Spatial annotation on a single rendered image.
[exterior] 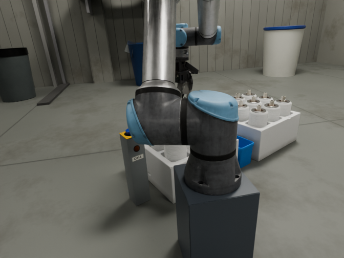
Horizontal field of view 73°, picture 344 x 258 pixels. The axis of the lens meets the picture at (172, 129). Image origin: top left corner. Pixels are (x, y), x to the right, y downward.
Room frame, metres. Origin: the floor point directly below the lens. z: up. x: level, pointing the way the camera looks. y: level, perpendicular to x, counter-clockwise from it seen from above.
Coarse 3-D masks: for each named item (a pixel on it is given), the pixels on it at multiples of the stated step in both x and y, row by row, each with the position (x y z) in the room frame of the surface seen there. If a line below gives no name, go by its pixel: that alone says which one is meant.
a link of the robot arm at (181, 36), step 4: (176, 28) 1.08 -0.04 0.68; (180, 28) 1.07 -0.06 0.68; (184, 28) 1.09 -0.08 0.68; (188, 28) 1.08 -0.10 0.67; (192, 28) 1.08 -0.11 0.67; (176, 32) 1.05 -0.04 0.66; (180, 32) 1.05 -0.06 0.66; (184, 32) 1.05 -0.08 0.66; (188, 32) 1.07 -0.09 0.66; (192, 32) 1.06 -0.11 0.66; (176, 36) 1.05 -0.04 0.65; (180, 36) 1.05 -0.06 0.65; (184, 36) 1.05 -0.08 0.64; (188, 36) 1.06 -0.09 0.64; (192, 36) 1.06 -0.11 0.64; (176, 40) 1.05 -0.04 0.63; (180, 40) 1.05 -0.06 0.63; (184, 40) 1.05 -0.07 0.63; (188, 40) 1.06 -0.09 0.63; (192, 40) 1.06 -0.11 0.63; (176, 44) 1.05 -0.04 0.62; (180, 44) 1.05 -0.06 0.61; (184, 44) 1.06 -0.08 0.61; (188, 44) 1.08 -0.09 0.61; (192, 44) 1.07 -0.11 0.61
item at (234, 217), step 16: (176, 176) 0.56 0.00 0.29; (176, 192) 0.58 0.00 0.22; (192, 192) 0.47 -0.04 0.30; (240, 192) 0.46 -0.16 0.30; (256, 192) 0.46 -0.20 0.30; (176, 208) 0.60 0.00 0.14; (192, 208) 0.43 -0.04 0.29; (208, 208) 0.44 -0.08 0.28; (224, 208) 0.44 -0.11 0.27; (240, 208) 0.45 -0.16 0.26; (256, 208) 0.46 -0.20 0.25; (192, 224) 0.43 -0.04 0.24; (208, 224) 0.44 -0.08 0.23; (224, 224) 0.44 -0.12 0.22; (240, 224) 0.45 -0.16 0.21; (192, 240) 0.43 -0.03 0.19; (208, 240) 0.44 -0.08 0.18; (224, 240) 0.44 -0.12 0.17; (240, 240) 0.45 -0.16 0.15; (192, 256) 0.43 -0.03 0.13; (208, 256) 0.44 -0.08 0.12; (224, 256) 0.44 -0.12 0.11; (240, 256) 0.45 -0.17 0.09
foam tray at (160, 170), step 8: (144, 144) 1.00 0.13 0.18; (152, 152) 0.92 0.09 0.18; (160, 152) 0.91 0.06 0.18; (152, 160) 0.91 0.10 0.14; (160, 160) 0.85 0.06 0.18; (168, 160) 0.84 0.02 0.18; (184, 160) 0.83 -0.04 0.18; (152, 168) 0.92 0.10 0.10; (160, 168) 0.85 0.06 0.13; (168, 168) 0.80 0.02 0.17; (152, 176) 0.92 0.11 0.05; (160, 176) 0.86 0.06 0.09; (168, 176) 0.80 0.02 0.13; (160, 184) 0.86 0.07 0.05; (168, 184) 0.80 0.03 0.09; (168, 192) 0.81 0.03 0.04
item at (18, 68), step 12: (12, 48) 3.07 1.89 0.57; (24, 48) 2.85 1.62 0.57; (0, 60) 2.64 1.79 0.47; (12, 60) 2.69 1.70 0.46; (24, 60) 2.81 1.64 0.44; (0, 72) 2.64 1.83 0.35; (12, 72) 2.68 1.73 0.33; (24, 72) 2.78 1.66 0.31; (0, 84) 2.66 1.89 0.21; (12, 84) 2.67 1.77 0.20; (24, 84) 2.75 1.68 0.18; (12, 96) 2.67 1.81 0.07; (24, 96) 2.73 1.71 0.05
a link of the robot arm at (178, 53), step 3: (177, 51) 1.17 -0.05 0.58; (180, 51) 1.17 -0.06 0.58; (183, 51) 1.17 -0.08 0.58; (186, 51) 1.17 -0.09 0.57; (177, 54) 1.17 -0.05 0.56; (180, 54) 1.17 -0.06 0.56; (183, 54) 1.17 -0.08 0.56; (186, 54) 1.18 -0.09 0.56; (177, 57) 1.18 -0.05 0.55; (180, 57) 1.17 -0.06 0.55; (183, 57) 1.17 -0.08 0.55; (186, 57) 1.18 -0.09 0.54
